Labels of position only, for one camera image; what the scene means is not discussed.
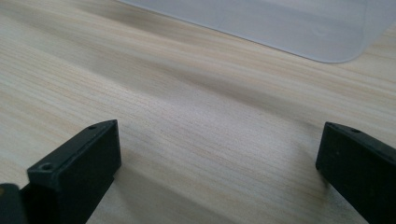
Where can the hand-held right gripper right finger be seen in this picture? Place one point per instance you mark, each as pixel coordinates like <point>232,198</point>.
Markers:
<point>361,168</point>

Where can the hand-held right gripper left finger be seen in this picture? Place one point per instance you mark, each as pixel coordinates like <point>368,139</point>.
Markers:
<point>74,174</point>

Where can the translucent plastic tray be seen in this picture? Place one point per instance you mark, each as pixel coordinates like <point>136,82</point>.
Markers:
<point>280,25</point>

